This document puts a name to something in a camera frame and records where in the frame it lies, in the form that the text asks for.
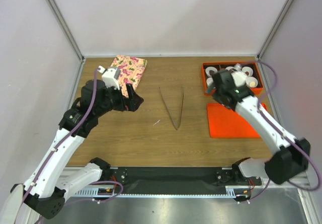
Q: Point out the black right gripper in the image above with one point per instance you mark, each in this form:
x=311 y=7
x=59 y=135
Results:
x=214 y=95

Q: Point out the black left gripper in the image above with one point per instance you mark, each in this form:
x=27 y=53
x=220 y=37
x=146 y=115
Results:
x=132 y=103

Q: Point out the orange box lid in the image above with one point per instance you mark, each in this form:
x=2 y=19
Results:
x=225 y=123

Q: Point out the metal tongs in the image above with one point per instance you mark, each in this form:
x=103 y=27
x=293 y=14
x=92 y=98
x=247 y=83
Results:
x=173 y=100

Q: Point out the orange chocolate box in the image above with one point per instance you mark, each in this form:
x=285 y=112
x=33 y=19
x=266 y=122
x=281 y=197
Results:
x=223 y=65

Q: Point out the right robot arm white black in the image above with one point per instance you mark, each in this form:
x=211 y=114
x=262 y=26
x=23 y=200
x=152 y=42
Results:
x=289 y=154

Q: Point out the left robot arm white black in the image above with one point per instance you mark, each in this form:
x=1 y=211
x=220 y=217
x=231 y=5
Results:
x=44 y=192

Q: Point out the white paper cup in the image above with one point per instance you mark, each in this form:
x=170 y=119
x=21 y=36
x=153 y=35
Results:
x=210 y=68
x=251 y=79
x=230 y=68
x=209 y=81
x=247 y=68

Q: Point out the floral tray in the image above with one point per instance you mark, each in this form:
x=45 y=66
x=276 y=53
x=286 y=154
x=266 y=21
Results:
x=132 y=69

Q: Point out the brown box insert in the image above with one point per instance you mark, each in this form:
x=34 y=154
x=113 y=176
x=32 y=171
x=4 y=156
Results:
x=242 y=73

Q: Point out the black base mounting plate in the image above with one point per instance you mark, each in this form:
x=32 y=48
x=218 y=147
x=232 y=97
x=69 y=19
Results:
x=180 y=180

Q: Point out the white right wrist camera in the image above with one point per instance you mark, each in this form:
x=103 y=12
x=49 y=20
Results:
x=239 y=77

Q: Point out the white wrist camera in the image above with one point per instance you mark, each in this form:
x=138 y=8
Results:
x=110 y=76
x=239 y=77

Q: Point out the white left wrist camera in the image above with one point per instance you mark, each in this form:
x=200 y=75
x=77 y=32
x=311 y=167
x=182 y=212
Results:
x=110 y=76

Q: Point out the aluminium frame post right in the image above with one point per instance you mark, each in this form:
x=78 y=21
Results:
x=277 y=23

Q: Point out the aluminium frame post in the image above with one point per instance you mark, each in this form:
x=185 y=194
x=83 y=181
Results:
x=65 y=28
x=277 y=23

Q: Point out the aluminium frame post left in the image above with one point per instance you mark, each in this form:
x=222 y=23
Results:
x=65 y=28

